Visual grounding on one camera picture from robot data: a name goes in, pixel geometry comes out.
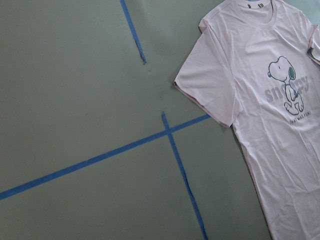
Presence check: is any pink Snoopy t-shirt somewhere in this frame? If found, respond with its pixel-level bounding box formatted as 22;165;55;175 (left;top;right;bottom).
174;0;320;240

